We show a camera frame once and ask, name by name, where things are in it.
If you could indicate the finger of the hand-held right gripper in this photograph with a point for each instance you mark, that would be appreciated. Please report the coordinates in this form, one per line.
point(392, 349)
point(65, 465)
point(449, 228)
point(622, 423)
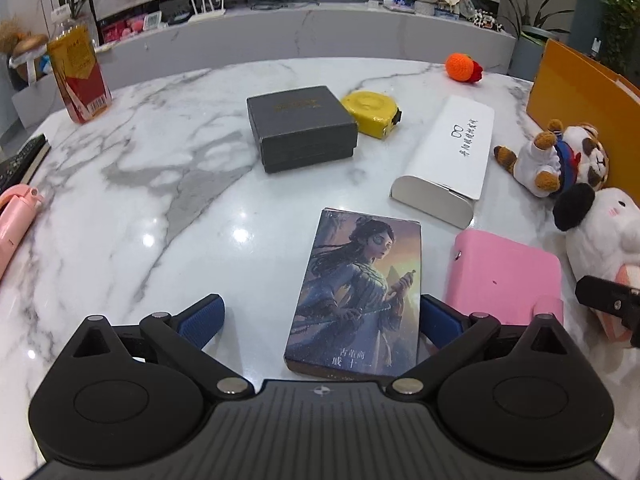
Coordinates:
point(605, 300)

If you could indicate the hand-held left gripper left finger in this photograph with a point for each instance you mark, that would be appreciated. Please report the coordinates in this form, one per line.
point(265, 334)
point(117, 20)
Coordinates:
point(205, 320)

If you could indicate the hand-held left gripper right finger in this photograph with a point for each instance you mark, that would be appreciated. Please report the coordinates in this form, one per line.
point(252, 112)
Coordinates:
point(440, 325)

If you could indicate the illustrated card box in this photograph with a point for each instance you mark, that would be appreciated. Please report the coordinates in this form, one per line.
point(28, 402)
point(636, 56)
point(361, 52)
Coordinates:
point(355, 285)

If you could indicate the white glasses case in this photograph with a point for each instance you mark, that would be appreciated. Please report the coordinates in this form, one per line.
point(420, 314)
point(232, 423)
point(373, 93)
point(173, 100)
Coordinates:
point(450, 150)

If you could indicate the dark grey gift box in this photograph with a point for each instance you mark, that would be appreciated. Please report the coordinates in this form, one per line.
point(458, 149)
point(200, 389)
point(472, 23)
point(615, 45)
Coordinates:
point(300, 120)

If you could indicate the white plush toy black ear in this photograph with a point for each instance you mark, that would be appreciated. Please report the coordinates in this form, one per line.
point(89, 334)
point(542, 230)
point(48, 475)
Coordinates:
point(605, 240)

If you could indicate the pink pouch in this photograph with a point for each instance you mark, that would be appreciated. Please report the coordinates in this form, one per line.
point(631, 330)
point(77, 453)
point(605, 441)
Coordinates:
point(505, 280)

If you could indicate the brown white plush dog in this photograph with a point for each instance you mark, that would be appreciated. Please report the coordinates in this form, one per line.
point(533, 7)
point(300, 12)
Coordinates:
point(545, 160)

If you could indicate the orange cardboard box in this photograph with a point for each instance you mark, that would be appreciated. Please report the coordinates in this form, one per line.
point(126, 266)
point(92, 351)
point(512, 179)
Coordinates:
point(575, 90)

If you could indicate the pink selfie stick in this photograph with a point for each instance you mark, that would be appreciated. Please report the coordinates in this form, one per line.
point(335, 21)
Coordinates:
point(15, 225)

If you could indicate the yellow tape measure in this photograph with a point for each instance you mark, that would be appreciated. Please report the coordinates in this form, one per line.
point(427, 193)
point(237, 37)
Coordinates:
point(370, 110)

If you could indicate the black remote control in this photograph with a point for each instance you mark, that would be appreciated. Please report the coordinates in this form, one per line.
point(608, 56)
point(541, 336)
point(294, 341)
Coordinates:
point(22, 160)

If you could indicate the orange crochet toy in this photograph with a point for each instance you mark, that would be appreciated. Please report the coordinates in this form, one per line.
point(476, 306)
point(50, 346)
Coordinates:
point(461, 67)

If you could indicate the large potted plant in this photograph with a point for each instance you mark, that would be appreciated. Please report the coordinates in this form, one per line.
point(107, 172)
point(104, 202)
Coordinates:
point(530, 35)

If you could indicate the tea drink bottle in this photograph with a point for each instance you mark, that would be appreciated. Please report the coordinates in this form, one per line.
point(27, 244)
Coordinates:
point(77, 75)

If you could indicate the marble television cabinet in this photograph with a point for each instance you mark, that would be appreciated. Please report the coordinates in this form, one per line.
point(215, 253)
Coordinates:
point(300, 35)

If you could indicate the cow print toy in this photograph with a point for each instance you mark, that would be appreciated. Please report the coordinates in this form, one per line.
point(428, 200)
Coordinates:
point(484, 20)

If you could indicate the white router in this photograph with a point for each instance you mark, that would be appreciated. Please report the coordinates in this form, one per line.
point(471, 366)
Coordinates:
point(207, 10)

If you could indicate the dried plant decoration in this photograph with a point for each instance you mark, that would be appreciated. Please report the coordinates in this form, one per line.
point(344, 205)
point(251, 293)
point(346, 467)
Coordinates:
point(20, 50)

